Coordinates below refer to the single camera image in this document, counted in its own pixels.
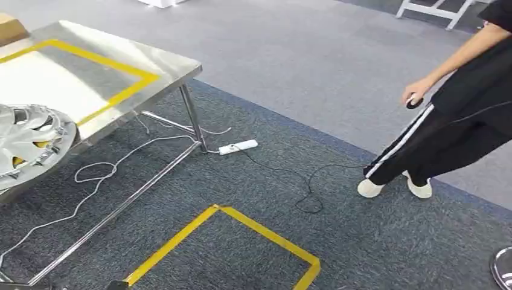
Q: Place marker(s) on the person's hand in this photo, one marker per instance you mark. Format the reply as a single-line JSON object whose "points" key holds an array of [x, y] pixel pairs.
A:
{"points": [[414, 90]]}

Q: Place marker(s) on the black round controller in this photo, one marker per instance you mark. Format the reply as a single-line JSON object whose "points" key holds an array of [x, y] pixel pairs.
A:
{"points": [[415, 105]]}

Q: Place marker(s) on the silver plastic hubcap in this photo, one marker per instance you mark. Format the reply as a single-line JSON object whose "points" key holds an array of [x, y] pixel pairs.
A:
{"points": [[28, 132]]}

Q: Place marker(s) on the person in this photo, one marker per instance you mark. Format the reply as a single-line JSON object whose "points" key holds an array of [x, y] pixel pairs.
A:
{"points": [[460, 136]]}

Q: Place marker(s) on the white power strip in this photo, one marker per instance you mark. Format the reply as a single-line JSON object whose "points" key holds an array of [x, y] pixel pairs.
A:
{"points": [[240, 146]]}

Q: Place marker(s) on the chrome stanchion base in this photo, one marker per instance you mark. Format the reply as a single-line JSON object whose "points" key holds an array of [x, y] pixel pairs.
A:
{"points": [[500, 272]]}

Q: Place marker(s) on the yellow floor tape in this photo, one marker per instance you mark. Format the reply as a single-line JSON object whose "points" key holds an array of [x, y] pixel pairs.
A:
{"points": [[260, 230]]}

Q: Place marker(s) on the steel bench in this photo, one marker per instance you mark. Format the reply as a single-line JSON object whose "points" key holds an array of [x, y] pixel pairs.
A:
{"points": [[168, 64]]}

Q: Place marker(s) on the yellow bench tape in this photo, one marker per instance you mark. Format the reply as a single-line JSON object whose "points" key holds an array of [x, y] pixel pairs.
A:
{"points": [[120, 68]]}

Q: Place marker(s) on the black robot foot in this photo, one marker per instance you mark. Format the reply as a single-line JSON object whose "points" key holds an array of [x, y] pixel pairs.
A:
{"points": [[118, 286]]}

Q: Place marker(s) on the brown cardboard box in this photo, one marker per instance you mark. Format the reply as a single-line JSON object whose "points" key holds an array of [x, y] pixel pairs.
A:
{"points": [[10, 30]]}

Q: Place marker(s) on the white table frame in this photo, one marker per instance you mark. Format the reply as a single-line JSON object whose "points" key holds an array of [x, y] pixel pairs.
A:
{"points": [[432, 11]]}

